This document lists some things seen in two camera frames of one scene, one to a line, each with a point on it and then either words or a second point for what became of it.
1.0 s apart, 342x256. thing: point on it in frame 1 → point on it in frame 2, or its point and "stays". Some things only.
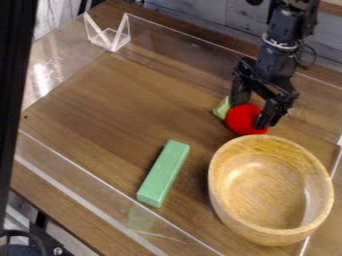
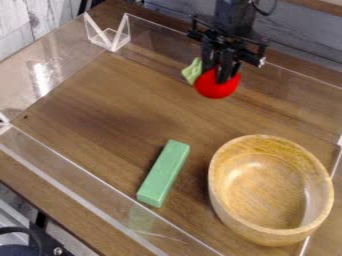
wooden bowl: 271,189 stays
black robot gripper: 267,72 → 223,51
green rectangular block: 165,173 stays
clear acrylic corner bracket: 109,39 stays
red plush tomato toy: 241,118 → 208,87
